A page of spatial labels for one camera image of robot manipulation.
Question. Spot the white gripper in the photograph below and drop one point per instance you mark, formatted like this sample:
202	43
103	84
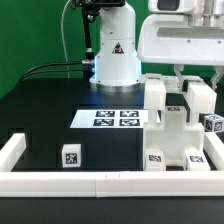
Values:
169	39

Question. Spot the white long chair bar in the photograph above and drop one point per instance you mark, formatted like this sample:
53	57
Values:
200	98

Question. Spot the white chair seat block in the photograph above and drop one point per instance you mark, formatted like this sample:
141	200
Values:
173	135

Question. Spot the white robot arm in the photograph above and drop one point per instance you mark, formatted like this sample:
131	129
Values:
117	66

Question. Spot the white tagged cube right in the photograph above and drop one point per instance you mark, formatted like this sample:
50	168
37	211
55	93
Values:
214	123

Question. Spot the white marker sheet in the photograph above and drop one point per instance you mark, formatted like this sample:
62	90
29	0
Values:
110	118

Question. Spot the white tagged cube nut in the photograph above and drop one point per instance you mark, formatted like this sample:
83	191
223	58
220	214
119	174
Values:
71	155

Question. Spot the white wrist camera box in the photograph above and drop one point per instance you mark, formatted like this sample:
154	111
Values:
172	6

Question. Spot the white U-shaped boundary frame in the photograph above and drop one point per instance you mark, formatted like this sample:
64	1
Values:
100	184

